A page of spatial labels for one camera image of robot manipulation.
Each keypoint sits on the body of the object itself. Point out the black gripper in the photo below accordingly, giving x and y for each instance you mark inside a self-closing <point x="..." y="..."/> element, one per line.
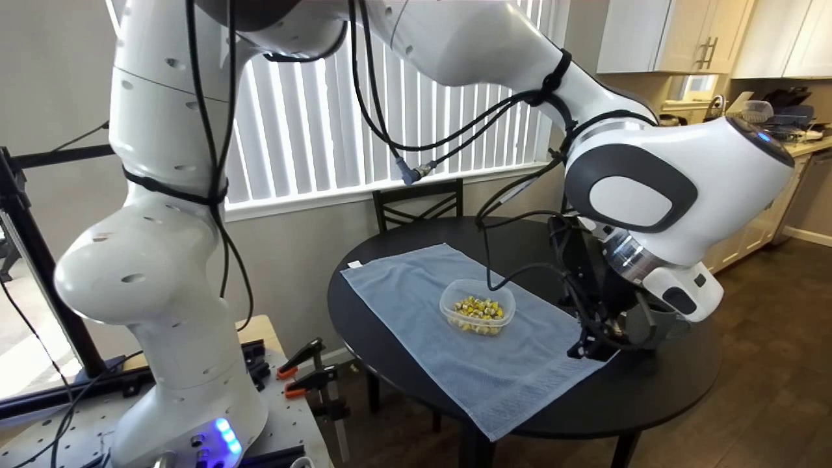
<point x="611" y="314"/>

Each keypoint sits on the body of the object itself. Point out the yellow candies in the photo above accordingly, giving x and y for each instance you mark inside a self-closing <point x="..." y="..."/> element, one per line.
<point x="479" y="316"/>

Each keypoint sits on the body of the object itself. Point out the clear plastic lunchbox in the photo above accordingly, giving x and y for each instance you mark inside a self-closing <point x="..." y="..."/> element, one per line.
<point x="471" y="286"/>

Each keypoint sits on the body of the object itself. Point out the blue towel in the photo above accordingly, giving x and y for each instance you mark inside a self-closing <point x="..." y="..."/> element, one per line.
<point x="494" y="380"/>

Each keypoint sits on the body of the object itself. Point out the round black table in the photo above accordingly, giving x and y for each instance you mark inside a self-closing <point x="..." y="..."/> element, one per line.
<point x="627" y="397"/>

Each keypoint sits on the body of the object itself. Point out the white lower kitchen cabinet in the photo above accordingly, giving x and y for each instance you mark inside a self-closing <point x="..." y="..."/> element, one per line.
<point x="800" y="212"/>

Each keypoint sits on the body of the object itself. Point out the black chair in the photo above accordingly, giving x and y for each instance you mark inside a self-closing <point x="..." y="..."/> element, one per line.
<point x="416" y="204"/>

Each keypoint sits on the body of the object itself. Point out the white kitchen cabinets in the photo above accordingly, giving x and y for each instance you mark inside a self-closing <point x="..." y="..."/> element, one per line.
<point x="739" y="38"/>

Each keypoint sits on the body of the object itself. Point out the white window blinds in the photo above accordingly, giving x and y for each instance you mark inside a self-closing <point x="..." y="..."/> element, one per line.
<point x="249" y="100"/>

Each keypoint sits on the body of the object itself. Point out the orange handled clamp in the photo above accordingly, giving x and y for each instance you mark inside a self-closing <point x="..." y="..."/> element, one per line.
<point x="314" y="380"/>
<point x="302" y="354"/>

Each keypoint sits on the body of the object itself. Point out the black metal frame stand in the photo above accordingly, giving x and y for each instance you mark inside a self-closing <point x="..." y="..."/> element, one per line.
<point x="98" y="375"/>

